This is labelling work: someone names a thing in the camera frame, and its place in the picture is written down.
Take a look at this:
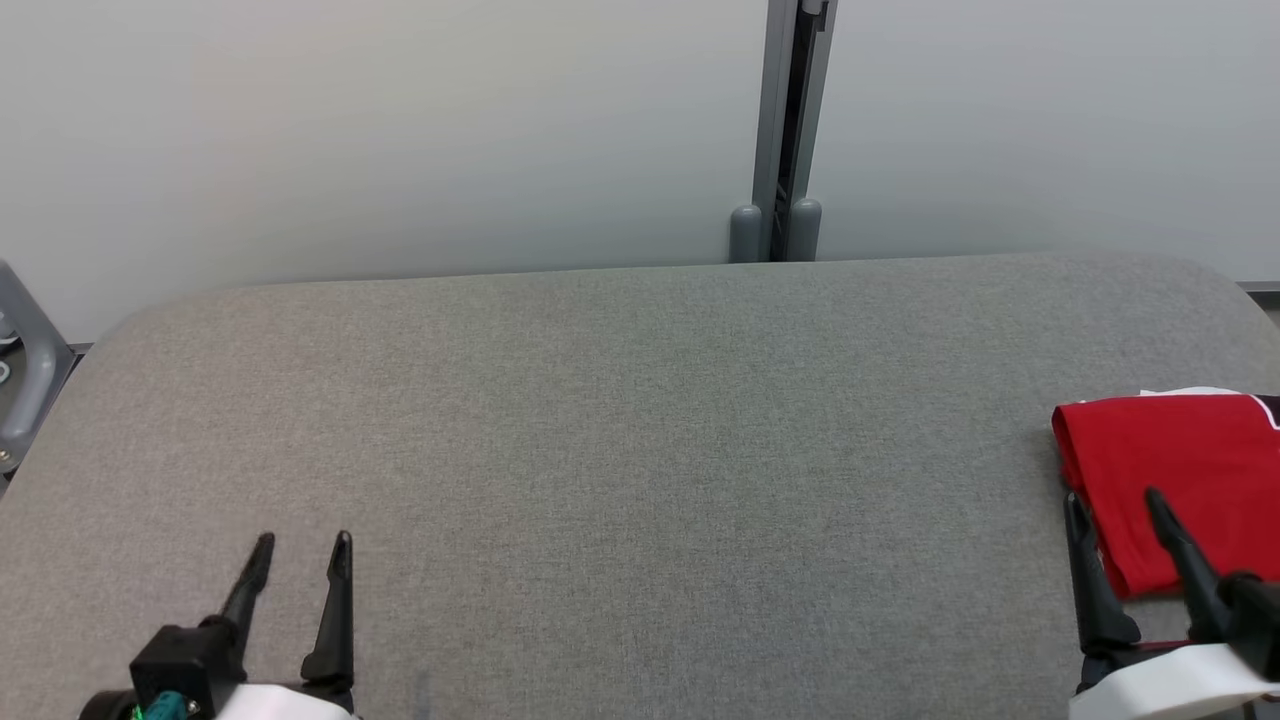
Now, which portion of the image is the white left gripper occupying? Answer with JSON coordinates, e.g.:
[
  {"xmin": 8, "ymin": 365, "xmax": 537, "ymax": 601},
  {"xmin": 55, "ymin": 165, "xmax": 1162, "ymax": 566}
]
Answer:
[{"xmin": 205, "ymin": 530, "xmax": 361, "ymax": 720}]

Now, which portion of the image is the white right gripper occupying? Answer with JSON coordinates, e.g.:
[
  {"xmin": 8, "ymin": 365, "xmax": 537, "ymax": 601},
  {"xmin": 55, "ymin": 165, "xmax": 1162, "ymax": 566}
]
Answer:
[{"xmin": 1063, "ymin": 487, "xmax": 1280, "ymax": 720}]

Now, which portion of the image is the red white-trimmed shirt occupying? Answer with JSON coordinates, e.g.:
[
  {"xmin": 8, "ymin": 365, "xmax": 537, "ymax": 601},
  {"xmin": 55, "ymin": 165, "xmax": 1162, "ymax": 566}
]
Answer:
[{"xmin": 1050, "ymin": 385, "xmax": 1280, "ymax": 601}]

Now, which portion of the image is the grey metal desk leg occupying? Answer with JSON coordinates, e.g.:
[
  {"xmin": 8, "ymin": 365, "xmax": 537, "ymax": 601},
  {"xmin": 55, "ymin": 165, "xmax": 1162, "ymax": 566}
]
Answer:
[{"xmin": 0, "ymin": 258, "xmax": 79, "ymax": 476}]

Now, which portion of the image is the grey cylindrical post foot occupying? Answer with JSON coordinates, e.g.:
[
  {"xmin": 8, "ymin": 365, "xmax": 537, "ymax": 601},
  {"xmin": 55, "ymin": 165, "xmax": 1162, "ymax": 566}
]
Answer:
[
  {"xmin": 785, "ymin": 198, "xmax": 824, "ymax": 263},
  {"xmin": 728, "ymin": 203, "xmax": 766, "ymax": 264}
]

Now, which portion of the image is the grey partition post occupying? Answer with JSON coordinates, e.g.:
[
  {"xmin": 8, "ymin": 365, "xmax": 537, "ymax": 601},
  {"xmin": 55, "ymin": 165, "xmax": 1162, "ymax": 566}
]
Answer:
[{"xmin": 750, "ymin": 0, "xmax": 839, "ymax": 263}]

